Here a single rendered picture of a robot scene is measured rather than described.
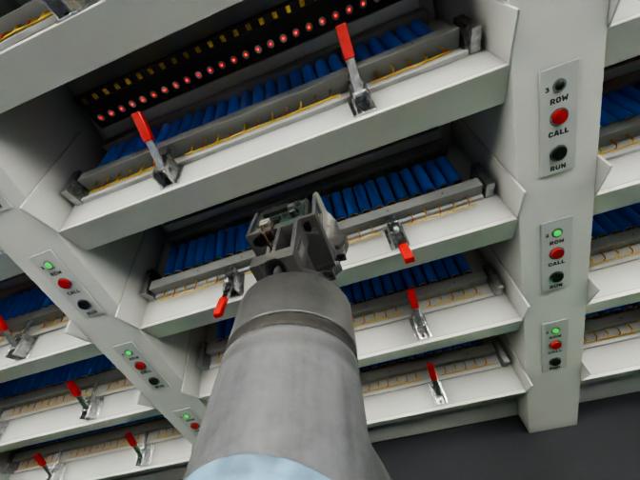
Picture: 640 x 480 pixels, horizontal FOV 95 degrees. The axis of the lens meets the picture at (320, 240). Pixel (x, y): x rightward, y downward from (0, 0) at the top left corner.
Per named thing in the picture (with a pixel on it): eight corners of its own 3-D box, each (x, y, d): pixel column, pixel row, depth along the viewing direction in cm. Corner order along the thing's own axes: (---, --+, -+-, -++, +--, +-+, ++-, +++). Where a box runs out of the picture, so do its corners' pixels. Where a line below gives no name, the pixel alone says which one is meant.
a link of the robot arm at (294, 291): (371, 382, 22) (252, 409, 23) (363, 331, 26) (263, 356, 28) (333, 293, 17) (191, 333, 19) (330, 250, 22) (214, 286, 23)
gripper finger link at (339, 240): (346, 217, 38) (342, 257, 30) (350, 227, 39) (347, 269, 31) (311, 226, 39) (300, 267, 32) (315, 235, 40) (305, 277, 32)
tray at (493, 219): (512, 238, 43) (527, 191, 36) (158, 338, 53) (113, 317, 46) (454, 159, 56) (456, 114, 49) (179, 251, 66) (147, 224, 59)
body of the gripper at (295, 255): (318, 190, 32) (318, 249, 21) (342, 252, 36) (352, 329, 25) (253, 211, 33) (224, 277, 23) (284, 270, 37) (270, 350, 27)
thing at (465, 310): (518, 330, 52) (537, 293, 41) (210, 402, 61) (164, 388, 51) (466, 242, 65) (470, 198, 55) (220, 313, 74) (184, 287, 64)
